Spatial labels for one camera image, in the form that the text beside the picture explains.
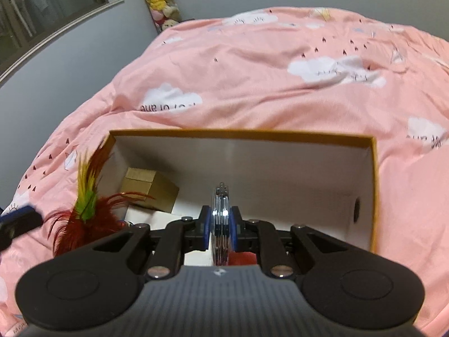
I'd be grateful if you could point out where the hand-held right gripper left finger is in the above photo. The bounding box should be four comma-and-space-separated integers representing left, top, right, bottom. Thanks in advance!
92, 205, 213, 281

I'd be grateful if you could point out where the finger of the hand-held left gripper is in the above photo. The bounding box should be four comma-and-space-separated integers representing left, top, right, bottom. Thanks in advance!
0, 205, 44, 251

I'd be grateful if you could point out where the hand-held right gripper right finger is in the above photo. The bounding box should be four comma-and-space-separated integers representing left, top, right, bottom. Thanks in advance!
228, 205, 351, 280

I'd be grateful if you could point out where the clear round disc case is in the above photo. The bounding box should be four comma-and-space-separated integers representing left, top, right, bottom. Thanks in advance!
210, 182, 233, 267

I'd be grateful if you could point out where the red and yellow feather toy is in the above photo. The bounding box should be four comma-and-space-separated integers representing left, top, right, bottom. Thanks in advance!
44, 140, 157, 258

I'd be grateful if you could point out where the orange cardboard box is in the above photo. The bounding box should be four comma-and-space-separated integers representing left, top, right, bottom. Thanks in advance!
100, 129, 379, 253

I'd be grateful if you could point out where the pink cloud-print blanket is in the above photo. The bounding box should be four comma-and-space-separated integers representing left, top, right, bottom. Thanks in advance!
0, 6, 449, 337

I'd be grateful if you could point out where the window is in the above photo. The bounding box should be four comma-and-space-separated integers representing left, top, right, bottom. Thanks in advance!
0, 0, 125, 85

